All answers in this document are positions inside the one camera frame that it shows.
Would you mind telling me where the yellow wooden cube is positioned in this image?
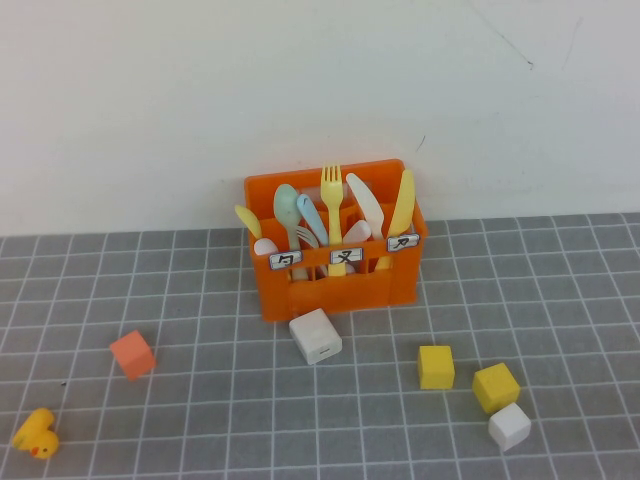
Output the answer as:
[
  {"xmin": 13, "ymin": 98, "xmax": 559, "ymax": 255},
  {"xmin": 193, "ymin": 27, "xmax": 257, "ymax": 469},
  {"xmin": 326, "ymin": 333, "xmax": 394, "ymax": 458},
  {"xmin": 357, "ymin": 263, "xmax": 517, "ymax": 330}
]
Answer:
[
  {"xmin": 417, "ymin": 345, "xmax": 456, "ymax": 391},
  {"xmin": 471, "ymin": 362, "xmax": 521, "ymax": 415}
]

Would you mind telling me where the paper label marked knife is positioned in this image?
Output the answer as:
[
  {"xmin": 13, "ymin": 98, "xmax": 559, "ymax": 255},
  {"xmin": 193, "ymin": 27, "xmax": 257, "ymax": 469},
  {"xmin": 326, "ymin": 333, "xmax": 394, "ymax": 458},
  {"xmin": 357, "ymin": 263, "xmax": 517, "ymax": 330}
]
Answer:
[{"xmin": 385, "ymin": 233, "xmax": 418, "ymax": 253}]

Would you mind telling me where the paper label marked spoon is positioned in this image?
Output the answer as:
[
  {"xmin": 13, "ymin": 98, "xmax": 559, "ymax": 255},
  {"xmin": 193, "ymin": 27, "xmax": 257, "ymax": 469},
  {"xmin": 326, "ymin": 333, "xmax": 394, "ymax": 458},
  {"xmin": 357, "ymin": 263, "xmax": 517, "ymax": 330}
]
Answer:
[{"xmin": 267, "ymin": 249, "xmax": 304, "ymax": 271}]

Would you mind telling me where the orange plastic cutlery holder crate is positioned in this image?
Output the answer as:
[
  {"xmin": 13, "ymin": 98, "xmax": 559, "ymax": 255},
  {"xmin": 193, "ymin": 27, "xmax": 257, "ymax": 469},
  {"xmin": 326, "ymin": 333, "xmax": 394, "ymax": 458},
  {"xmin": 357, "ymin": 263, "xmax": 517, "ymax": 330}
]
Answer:
[{"xmin": 243, "ymin": 158, "xmax": 430, "ymax": 323}]

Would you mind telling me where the orange wooden cube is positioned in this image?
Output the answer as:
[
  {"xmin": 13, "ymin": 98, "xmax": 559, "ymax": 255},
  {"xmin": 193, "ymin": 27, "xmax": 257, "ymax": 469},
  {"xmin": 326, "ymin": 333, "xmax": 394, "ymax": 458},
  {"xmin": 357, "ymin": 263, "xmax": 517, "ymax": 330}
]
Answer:
[{"xmin": 108, "ymin": 330, "xmax": 157, "ymax": 382}]

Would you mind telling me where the light blue plastic spoon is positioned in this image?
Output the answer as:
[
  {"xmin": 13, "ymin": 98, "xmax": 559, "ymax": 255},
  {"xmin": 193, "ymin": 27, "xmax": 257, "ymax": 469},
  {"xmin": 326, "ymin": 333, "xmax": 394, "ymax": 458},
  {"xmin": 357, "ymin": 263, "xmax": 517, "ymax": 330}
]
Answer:
[{"xmin": 295, "ymin": 193, "xmax": 329, "ymax": 247}]

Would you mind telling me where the paper label marked fork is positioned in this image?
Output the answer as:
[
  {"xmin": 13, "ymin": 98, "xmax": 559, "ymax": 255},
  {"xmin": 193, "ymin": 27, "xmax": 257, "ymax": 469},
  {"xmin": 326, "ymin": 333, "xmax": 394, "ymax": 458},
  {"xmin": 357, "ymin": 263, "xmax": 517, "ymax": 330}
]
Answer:
[{"xmin": 328, "ymin": 247, "xmax": 364, "ymax": 267}]

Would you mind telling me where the yellow plastic knife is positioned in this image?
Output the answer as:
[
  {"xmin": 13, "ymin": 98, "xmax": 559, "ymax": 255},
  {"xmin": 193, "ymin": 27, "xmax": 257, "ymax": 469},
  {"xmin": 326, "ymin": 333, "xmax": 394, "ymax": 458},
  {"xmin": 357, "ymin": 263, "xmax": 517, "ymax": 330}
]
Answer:
[{"xmin": 374, "ymin": 168, "xmax": 416, "ymax": 271}]

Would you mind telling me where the mint green plastic spoon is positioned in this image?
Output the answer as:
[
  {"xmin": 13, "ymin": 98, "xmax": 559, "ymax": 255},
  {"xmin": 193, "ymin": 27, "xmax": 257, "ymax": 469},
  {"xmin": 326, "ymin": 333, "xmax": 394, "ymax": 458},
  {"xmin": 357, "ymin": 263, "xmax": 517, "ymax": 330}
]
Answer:
[{"xmin": 272, "ymin": 183, "xmax": 304, "ymax": 281}]

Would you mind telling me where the pale yellow plastic spoon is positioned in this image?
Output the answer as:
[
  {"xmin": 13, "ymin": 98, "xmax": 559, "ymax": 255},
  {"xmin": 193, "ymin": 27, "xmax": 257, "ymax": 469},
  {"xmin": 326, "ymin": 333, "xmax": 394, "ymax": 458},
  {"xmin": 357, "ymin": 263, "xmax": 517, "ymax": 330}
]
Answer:
[{"xmin": 234, "ymin": 204, "xmax": 264, "ymax": 241}]

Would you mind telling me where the white wooden cube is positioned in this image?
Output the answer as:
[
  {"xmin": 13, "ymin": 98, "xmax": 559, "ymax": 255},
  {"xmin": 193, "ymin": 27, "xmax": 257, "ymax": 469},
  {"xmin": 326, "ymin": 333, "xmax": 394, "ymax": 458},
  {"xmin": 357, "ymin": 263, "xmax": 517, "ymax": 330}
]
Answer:
[{"xmin": 487, "ymin": 402, "xmax": 532, "ymax": 452}]

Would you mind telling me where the yellow plastic fork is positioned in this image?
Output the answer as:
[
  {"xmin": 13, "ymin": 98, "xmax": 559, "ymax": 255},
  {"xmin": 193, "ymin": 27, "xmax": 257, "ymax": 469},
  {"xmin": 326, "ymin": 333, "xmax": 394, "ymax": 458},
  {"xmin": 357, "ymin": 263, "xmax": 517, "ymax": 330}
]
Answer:
[{"xmin": 320, "ymin": 162, "xmax": 347, "ymax": 278}]

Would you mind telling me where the yellow rubber duck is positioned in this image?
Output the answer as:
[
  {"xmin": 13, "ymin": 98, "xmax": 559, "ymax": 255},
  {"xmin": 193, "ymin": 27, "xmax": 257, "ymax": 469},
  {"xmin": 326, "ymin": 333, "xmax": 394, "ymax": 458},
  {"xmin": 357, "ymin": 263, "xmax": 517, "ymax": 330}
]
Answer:
[{"xmin": 11, "ymin": 407, "xmax": 60, "ymax": 461}]

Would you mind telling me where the white plastic knife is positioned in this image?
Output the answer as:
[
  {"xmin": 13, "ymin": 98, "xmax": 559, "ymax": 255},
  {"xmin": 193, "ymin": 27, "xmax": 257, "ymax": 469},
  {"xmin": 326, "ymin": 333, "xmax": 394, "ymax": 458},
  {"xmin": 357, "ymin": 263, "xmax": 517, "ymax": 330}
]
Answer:
[{"xmin": 345, "ymin": 172, "xmax": 385, "ymax": 241}]

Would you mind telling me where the grey grid table cloth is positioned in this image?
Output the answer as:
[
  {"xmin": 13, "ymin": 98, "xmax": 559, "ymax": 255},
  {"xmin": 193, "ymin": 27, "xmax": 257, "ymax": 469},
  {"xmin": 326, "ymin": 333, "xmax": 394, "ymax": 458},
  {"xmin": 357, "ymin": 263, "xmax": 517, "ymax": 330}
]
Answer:
[{"xmin": 0, "ymin": 212, "xmax": 640, "ymax": 480}]

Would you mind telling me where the white usb charger block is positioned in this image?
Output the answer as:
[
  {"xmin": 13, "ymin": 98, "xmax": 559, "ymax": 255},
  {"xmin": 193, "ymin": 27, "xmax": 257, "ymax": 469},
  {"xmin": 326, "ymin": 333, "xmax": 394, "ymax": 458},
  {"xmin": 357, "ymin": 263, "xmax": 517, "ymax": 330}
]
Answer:
[{"xmin": 288, "ymin": 308, "xmax": 344, "ymax": 366}]

